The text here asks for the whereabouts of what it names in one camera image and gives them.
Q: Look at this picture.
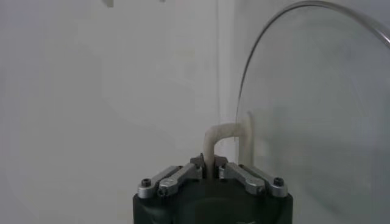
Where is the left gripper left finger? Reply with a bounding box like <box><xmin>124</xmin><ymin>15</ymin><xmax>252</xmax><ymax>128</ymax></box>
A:
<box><xmin>136</xmin><ymin>153</ymin><xmax>204</xmax><ymax>199</ymax></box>

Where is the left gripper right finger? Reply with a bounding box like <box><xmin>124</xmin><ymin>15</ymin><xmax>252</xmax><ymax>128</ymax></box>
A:
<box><xmin>214</xmin><ymin>154</ymin><xmax>289</xmax><ymax>198</ymax></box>

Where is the glass lid with cream handle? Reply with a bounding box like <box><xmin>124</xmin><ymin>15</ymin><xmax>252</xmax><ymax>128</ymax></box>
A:
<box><xmin>202</xmin><ymin>0</ymin><xmax>390</xmax><ymax>224</ymax></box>

